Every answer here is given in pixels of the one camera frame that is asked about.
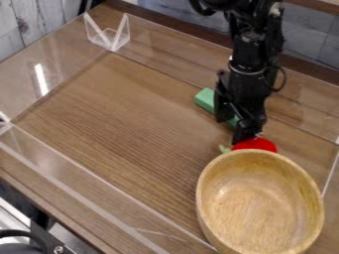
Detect red plush fruit green leaves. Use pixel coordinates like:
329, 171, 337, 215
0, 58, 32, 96
219, 138, 278, 153

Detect wooden bowl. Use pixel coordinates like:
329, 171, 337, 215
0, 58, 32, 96
196, 149, 325, 254

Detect clear acrylic enclosure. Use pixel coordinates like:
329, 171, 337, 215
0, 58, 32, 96
0, 9, 339, 254

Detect black cable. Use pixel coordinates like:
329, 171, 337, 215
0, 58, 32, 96
0, 228, 38, 254

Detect green rectangular block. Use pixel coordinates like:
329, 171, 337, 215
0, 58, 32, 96
194, 87, 239, 128

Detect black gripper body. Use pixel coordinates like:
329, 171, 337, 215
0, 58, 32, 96
215, 63, 278, 123

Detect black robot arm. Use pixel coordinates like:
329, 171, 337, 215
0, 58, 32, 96
188, 0, 285, 144

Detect black metal bracket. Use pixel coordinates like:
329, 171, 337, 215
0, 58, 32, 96
30, 221, 76, 254

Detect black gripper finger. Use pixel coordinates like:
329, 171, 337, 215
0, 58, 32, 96
232, 115, 265, 145
214, 93, 235, 123

